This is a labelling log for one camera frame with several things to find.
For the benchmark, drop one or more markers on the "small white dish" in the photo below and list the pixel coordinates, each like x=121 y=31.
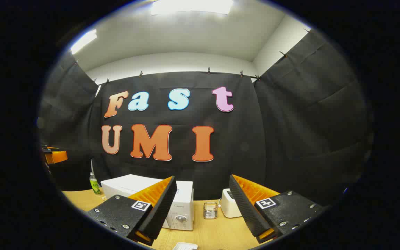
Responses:
x=185 y=246

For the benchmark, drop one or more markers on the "metal utensil holder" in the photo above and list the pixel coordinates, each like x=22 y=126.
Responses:
x=210 y=211

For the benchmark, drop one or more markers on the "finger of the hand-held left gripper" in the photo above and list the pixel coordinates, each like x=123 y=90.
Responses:
x=57 y=157

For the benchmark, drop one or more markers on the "white toaster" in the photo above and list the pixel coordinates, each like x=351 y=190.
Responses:
x=227 y=206

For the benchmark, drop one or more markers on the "white microwave oven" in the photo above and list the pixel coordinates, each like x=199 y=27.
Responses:
x=183 y=194

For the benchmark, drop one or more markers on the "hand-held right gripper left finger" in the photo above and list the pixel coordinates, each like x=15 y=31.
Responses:
x=161 y=208

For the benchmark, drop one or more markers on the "ceiling light panel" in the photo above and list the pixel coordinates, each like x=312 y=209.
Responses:
x=83 y=41
x=191 y=6

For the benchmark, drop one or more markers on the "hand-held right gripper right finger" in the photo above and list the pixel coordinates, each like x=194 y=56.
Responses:
x=243 y=208

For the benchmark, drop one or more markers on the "green label bottle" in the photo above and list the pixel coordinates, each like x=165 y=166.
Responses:
x=95 y=185

